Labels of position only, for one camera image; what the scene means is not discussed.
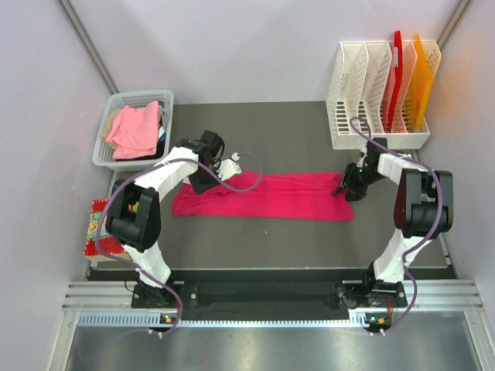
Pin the aluminium frame rail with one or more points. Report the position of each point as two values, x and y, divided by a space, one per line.
433 295

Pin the red and green book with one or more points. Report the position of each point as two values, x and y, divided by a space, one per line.
108 244

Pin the red plastic folder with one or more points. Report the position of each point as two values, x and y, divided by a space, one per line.
394 82

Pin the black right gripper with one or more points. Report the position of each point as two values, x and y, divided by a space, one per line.
353 192

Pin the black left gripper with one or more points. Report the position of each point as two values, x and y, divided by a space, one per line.
199 188

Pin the white file organiser rack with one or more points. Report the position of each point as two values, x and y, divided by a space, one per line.
358 87

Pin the white plastic laundry basket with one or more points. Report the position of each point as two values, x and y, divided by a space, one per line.
102 155

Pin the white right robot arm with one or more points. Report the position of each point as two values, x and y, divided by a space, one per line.
423 209

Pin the grey slotted cable duct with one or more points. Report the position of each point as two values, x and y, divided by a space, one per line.
161 321

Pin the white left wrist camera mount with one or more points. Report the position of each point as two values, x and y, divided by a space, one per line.
228 167

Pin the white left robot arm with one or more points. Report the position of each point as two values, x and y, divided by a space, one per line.
134 216

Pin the orange plastic folder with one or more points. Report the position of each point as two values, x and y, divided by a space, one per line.
420 86

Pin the magenta t shirt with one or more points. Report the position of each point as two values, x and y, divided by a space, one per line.
296 196

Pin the light pink t shirt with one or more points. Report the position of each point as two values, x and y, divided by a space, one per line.
135 131

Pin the beige cloth in basket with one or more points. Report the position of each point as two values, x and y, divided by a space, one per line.
108 127

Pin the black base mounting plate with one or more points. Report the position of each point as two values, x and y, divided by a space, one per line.
270 294

